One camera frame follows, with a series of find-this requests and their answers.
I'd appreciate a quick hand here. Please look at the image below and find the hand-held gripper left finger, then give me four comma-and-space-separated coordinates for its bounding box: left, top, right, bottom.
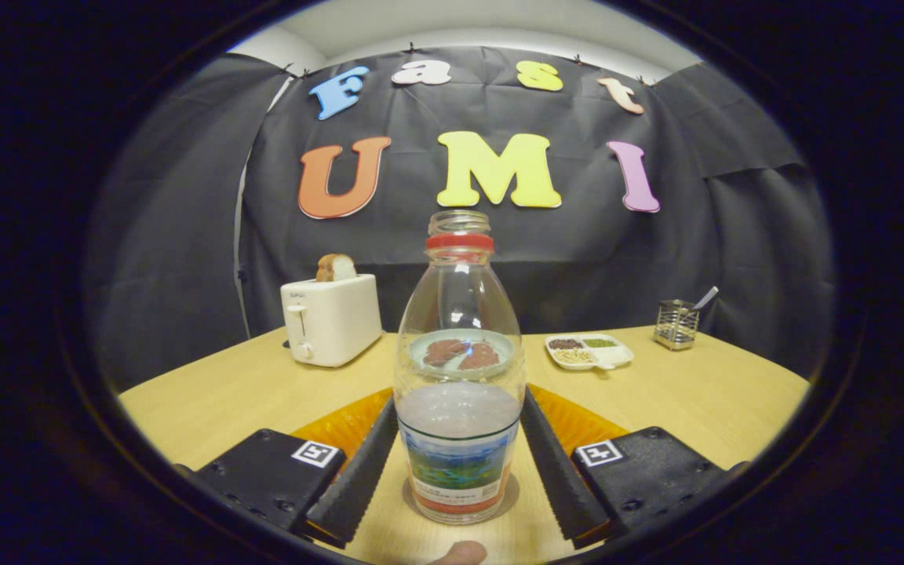
177, 387, 400, 548

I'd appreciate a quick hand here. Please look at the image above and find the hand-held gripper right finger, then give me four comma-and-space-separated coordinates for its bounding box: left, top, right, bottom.
519, 386, 751, 549

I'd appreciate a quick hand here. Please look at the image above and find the clear plastic juice bottle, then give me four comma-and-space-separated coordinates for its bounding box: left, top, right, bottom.
392, 210, 527, 525

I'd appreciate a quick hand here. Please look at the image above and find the pale green plate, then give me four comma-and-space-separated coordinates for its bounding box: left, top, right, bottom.
408, 328, 517, 379

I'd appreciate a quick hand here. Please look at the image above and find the white divided tray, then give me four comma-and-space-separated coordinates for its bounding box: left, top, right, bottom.
544, 334, 635, 371

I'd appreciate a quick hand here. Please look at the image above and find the brown meat piece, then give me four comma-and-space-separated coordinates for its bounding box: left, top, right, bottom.
458, 342, 500, 370
423, 338, 470, 367

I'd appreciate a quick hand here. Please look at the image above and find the white toaster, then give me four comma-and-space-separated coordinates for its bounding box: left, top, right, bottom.
280, 273, 384, 368

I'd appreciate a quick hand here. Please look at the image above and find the wooden table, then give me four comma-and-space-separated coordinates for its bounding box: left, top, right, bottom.
117, 324, 811, 565

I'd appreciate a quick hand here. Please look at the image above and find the bread slice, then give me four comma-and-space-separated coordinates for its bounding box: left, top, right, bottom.
315, 253, 358, 283

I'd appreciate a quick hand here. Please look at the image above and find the black backdrop cloth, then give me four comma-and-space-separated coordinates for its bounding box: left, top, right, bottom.
83, 46, 837, 393

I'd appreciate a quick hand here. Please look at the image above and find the wire mesh holder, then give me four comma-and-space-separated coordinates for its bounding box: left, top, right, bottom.
653, 299, 700, 351

